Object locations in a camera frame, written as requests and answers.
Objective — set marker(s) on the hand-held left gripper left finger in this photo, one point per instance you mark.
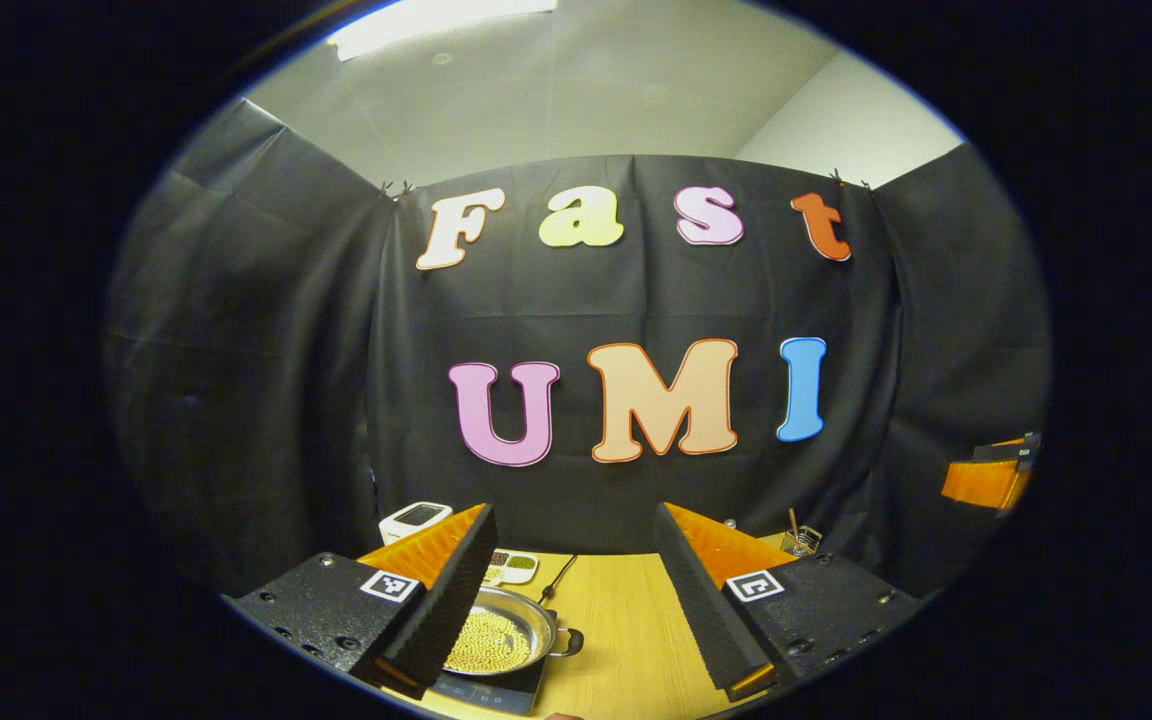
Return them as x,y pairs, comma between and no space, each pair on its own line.
451,600

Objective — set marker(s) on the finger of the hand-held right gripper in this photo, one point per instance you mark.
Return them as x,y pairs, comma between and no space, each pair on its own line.
986,483

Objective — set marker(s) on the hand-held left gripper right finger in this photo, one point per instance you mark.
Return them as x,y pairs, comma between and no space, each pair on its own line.
701,610

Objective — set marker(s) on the stainless steel pot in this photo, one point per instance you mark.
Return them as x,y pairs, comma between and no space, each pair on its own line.
536,625

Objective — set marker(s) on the black induction cooktop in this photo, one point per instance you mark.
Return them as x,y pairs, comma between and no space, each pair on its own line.
496,692

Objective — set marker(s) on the pile of yellow soybeans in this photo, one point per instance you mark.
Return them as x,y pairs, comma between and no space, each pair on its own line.
486,640

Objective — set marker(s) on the white divided bean dish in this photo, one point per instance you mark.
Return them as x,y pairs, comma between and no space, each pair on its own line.
514,567

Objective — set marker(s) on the white toaster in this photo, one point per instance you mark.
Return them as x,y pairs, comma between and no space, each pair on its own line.
416,517

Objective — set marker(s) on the clear glass holder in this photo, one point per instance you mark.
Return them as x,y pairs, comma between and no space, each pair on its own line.
802,543

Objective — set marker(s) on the black backdrop clip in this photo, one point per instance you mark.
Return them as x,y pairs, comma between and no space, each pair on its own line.
396,190
849,180

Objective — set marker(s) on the ceiling light panel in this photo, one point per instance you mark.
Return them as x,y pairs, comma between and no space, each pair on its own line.
436,20

